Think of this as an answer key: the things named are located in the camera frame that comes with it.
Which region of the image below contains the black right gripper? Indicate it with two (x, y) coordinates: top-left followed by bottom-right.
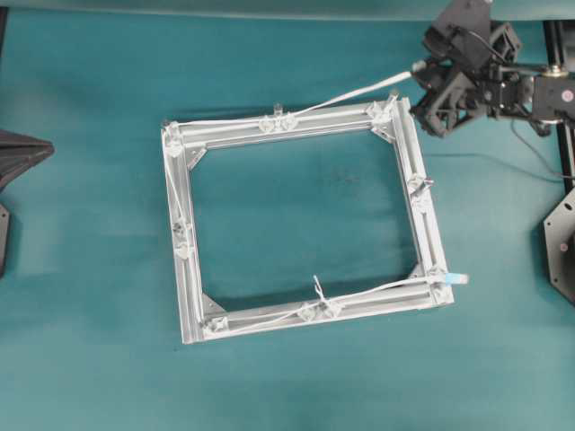
(411, 1), (521, 137)

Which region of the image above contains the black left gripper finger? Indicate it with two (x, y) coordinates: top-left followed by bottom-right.
(1, 129), (54, 190)

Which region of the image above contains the white ethernet cable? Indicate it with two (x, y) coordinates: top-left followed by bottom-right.
(162, 69), (471, 336)

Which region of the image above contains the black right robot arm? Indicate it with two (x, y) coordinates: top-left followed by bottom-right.
(411, 1), (574, 137)

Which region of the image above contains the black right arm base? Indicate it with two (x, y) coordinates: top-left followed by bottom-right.
(543, 189), (574, 305)

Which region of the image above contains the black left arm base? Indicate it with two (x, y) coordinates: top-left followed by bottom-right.
(0, 204), (10, 277)

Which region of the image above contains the clear pin top right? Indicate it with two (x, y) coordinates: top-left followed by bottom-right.
(386, 92), (399, 110)

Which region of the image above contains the clear pin right middle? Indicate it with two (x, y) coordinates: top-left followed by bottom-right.
(407, 175), (434, 194)

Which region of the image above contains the clear pin top left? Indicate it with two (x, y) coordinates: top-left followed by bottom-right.
(163, 121), (181, 146)

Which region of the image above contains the clear pin left middle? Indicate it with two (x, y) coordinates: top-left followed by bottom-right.
(172, 220), (189, 237)

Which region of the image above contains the clear pin top middle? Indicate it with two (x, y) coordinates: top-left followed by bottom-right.
(273, 103), (284, 129)

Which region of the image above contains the clear pin bottom right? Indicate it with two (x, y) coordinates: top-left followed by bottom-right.
(426, 267), (447, 290)

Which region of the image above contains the clear pin bottom left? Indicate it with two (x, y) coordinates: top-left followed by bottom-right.
(203, 316), (229, 339)

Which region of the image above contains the grey right camera cable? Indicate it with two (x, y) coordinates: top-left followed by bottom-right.
(457, 26), (575, 183)

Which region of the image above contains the black vertical rail right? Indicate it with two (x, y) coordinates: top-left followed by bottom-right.
(543, 20), (574, 191)

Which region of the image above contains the square aluminium extrusion frame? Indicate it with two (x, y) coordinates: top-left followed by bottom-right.
(161, 98), (466, 344)

